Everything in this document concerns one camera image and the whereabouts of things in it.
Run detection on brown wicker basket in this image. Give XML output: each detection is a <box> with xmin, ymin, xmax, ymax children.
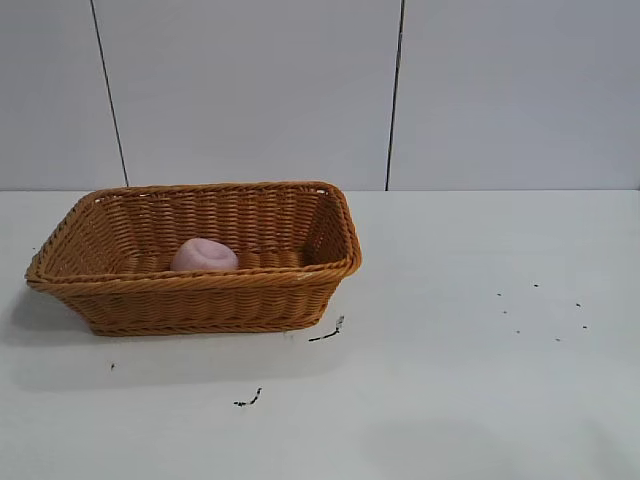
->
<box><xmin>24</xmin><ymin>180</ymin><xmax>364</xmax><ymax>337</ymax></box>

